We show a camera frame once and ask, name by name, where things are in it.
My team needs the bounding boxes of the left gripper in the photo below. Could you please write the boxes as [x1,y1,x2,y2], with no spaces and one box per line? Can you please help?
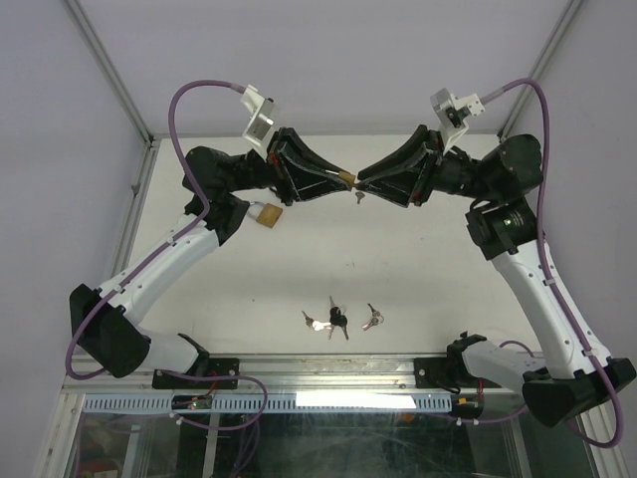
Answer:
[227,127,353,208]

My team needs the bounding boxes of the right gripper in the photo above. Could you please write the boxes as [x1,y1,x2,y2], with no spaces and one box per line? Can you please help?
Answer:
[356,125,498,208]

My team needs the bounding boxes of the small brass padlock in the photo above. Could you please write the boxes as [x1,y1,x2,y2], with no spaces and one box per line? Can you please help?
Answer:
[329,170,356,188]

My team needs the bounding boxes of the medium brass padlock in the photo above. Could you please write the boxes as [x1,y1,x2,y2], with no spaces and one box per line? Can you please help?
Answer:
[247,201,284,229]

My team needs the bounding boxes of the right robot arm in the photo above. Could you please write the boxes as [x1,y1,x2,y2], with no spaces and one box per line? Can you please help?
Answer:
[357,125,636,427]

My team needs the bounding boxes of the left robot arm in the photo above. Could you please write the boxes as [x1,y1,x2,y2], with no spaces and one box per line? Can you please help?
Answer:
[70,127,355,387]

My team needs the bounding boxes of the right silver key set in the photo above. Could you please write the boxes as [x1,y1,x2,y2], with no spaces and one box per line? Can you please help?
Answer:
[361,304,384,332]

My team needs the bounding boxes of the silver key set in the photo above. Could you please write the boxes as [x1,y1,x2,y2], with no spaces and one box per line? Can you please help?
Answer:
[361,304,384,332]
[302,311,332,332]

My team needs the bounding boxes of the black headed key set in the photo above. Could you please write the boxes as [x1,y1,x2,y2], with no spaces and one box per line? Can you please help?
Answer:
[328,297,349,341]

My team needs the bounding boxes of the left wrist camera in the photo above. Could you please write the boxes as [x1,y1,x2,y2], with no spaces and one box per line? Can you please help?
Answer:
[240,85,277,158]

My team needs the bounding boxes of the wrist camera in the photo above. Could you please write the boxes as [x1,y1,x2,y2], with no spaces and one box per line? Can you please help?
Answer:
[431,89,485,154]
[240,85,277,158]

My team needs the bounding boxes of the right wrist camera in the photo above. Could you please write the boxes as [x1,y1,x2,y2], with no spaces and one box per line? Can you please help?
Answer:
[431,89,485,154]

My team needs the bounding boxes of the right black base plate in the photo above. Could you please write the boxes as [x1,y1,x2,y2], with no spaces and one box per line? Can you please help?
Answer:
[413,357,479,393]

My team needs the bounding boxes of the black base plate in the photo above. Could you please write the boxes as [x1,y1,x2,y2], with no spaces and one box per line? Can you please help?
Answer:
[151,357,240,392]
[413,357,479,393]

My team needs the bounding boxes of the aluminium mounting rail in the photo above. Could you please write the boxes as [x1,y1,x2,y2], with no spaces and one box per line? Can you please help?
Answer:
[60,351,529,395]

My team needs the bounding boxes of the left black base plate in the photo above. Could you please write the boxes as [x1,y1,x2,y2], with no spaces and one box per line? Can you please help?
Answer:
[151,357,240,392]

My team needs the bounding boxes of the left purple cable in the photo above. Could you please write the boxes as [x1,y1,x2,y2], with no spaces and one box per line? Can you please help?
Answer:
[65,79,270,478]

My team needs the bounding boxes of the purple cable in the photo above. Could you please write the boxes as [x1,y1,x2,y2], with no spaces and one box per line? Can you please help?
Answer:
[447,77,625,448]
[65,79,270,478]

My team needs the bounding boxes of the white slotted cable duct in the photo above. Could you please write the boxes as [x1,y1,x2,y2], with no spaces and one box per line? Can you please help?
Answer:
[83,391,452,414]

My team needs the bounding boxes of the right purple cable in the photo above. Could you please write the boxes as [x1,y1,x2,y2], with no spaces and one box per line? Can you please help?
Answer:
[447,77,625,448]

